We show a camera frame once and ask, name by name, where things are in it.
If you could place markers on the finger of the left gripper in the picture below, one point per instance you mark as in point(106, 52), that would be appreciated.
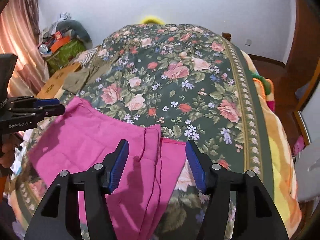
point(42, 111)
point(42, 102)

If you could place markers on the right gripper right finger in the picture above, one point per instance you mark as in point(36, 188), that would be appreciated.
point(256, 215)

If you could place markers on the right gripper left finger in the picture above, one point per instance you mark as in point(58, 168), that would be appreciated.
point(57, 216)

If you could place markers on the magenta pink pants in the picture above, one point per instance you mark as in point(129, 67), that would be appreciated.
point(139, 168)

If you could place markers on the grey bundled clothing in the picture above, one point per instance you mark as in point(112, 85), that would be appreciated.
point(76, 29)

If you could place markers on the person's left hand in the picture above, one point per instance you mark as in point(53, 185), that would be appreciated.
point(8, 157)

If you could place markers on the olive green folded garment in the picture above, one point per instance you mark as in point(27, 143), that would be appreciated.
point(75, 81)

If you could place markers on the orange box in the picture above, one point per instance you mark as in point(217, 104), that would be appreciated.
point(59, 43)

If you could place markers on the pink window curtain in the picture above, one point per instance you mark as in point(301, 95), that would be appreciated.
point(20, 36)

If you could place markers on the wooden wardrobe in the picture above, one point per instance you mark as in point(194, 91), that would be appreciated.
point(303, 61)

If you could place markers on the floral dark green bedspread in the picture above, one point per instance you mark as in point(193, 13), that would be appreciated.
point(191, 82)

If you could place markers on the yellow foam bed rail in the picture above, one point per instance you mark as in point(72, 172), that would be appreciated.
point(150, 19)

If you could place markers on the white wall socket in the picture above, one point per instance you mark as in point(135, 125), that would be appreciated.
point(248, 42)

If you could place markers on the wooden bed post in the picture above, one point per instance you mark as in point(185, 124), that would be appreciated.
point(227, 36)

